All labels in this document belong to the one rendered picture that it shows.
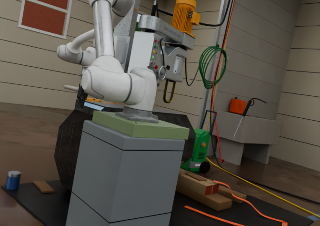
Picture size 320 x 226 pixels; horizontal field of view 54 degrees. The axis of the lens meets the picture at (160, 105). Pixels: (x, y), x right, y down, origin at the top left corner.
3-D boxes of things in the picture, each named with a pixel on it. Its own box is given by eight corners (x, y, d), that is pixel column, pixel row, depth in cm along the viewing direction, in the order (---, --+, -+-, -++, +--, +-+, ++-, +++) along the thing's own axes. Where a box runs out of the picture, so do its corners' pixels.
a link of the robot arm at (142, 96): (158, 112, 166) (166, 71, 165) (128, 108, 156) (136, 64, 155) (143, 107, 179) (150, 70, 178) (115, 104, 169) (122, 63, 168)
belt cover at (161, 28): (174, 50, 383) (176, 36, 382) (192, 53, 371) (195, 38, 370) (131, 30, 298) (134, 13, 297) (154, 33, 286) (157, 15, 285)
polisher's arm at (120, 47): (100, 59, 355) (104, 37, 353) (108, 63, 389) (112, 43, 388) (164, 71, 347) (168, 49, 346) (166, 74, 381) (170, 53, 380)
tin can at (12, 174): (12, 190, 252) (15, 175, 251) (2, 187, 255) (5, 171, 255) (21, 188, 262) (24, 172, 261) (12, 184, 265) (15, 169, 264)
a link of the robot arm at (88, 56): (93, 70, 234) (75, 65, 227) (97, 50, 234) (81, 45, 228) (97, 70, 225) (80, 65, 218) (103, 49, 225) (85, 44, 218)
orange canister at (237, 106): (225, 112, 588) (228, 95, 586) (240, 115, 622) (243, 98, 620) (234, 115, 572) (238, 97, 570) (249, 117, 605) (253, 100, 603)
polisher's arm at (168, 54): (165, 88, 378) (173, 48, 375) (183, 91, 367) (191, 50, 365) (133, 82, 313) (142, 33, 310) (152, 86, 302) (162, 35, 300)
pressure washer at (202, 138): (193, 166, 470) (205, 109, 465) (209, 173, 441) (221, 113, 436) (175, 165, 450) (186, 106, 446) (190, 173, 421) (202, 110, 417)
